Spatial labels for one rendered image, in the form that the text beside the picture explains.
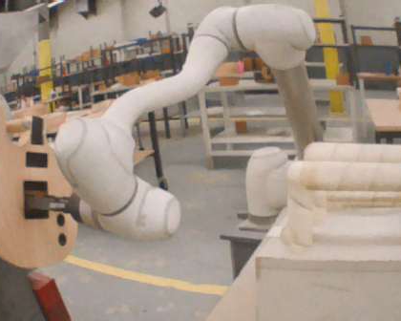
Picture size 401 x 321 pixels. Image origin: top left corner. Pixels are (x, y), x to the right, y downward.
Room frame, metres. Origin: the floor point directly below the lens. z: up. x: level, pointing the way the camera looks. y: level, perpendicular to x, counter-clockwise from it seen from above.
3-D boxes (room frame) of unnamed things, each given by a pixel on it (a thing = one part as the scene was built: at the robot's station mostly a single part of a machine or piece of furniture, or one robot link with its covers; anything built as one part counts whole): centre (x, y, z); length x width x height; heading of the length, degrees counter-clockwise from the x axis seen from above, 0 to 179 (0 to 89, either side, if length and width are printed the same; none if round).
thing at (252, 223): (1.40, -0.21, 0.73); 0.22 x 0.18 x 0.06; 56
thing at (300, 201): (0.42, -0.11, 1.15); 0.03 x 0.03 x 0.09
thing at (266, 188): (1.38, -0.23, 0.87); 0.18 x 0.16 x 0.22; 58
